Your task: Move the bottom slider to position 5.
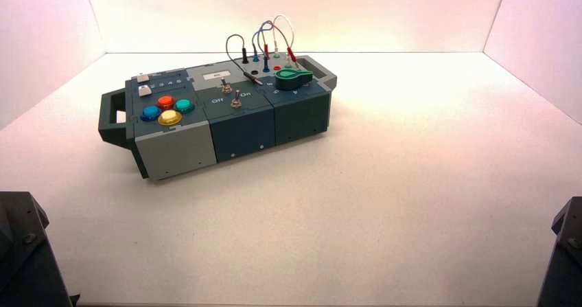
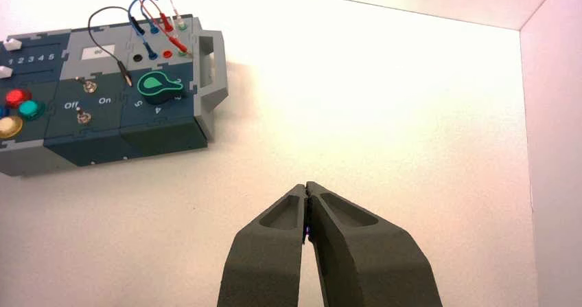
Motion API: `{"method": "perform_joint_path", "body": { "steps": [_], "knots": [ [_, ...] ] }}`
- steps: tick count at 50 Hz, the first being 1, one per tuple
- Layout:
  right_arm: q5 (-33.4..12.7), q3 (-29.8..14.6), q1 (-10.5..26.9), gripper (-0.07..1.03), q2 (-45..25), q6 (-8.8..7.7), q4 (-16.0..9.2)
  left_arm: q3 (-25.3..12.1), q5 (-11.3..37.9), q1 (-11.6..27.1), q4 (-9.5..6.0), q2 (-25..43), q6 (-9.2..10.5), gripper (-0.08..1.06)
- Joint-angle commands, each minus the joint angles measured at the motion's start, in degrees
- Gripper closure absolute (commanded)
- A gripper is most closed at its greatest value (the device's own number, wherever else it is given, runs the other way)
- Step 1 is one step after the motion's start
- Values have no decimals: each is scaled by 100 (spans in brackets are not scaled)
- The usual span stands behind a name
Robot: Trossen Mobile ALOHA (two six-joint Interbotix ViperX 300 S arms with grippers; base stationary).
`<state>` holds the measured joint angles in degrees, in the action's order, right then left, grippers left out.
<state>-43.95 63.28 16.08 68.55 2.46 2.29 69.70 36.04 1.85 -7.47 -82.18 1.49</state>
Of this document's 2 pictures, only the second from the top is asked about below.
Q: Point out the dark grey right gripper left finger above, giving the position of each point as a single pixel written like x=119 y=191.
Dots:
x=266 y=259

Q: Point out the red push button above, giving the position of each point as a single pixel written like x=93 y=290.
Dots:
x=17 y=98

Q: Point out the white display label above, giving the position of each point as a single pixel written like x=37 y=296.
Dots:
x=98 y=52

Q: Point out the blue push button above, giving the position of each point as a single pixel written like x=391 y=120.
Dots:
x=2 y=111

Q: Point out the metal toggle switch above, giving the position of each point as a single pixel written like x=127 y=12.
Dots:
x=82 y=116
x=89 y=86

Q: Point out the teal push button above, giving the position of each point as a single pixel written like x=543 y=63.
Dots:
x=30 y=109

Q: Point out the white slider knob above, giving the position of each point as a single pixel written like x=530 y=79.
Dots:
x=12 y=44
x=4 y=72

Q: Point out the green black rotary knob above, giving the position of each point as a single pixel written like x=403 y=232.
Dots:
x=157 y=89

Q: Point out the blue grey control box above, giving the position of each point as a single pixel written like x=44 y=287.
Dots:
x=100 y=136

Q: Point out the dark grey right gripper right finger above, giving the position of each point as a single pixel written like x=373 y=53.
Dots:
x=363 y=264

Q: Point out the yellow push button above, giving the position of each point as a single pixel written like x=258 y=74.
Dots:
x=10 y=127

